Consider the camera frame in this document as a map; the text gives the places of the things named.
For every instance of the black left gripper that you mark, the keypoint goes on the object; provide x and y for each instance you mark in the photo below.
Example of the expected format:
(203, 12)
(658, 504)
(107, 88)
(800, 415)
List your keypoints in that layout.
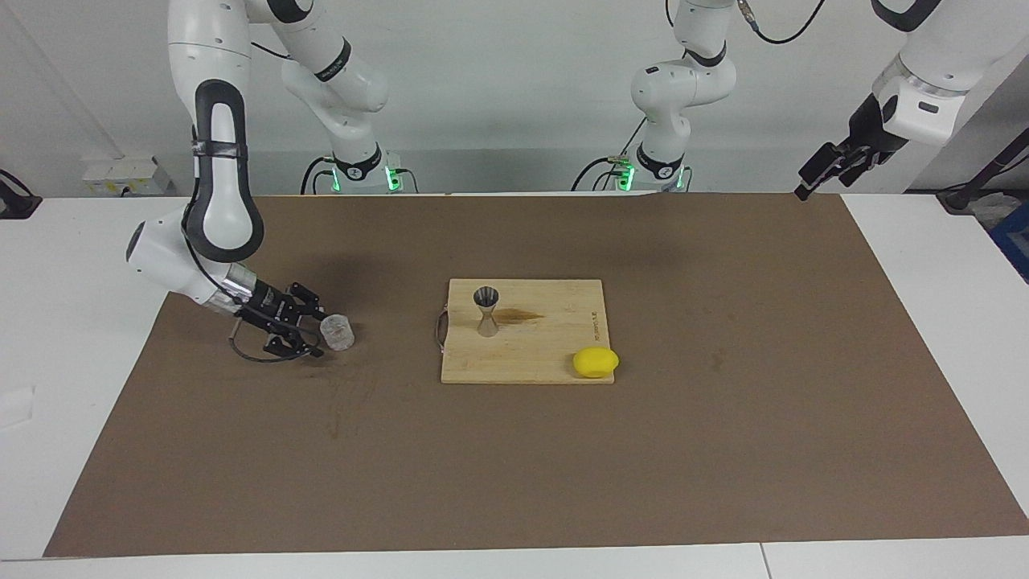
(872, 129)

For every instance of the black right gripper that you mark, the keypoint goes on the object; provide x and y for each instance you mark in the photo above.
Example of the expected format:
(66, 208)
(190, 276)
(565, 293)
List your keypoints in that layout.
(265, 305)

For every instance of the steel jigger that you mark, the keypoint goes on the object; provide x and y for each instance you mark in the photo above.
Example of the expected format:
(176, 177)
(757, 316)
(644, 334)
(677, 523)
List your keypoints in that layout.
(485, 299)

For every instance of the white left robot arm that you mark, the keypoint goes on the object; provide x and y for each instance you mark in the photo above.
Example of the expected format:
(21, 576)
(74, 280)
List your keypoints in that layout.
(683, 88)

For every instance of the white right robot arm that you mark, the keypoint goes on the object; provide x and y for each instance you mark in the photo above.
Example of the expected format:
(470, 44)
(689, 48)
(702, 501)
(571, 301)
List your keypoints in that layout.
(186, 64)

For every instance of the black stand leg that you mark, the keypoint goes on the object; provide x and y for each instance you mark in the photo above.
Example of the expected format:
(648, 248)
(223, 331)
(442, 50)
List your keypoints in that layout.
(961, 197)

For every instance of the blue box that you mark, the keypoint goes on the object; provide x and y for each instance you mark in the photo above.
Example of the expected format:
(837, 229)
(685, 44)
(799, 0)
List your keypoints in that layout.
(1014, 241)

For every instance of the white power strip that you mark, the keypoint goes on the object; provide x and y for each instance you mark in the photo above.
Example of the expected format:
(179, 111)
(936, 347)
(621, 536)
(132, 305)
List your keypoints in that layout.
(120, 173)

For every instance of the wooden cutting board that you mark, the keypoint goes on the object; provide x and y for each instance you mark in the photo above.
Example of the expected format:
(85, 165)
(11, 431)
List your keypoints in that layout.
(530, 354)

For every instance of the brown table mat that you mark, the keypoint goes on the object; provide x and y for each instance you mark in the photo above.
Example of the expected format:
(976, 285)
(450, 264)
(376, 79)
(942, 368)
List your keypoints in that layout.
(514, 466)

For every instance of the yellow lemon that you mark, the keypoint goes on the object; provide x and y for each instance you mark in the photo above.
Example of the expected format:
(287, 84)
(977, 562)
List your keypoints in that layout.
(596, 363)

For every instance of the black clamp mount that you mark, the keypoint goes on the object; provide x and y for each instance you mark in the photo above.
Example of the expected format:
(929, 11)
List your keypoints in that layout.
(16, 205)

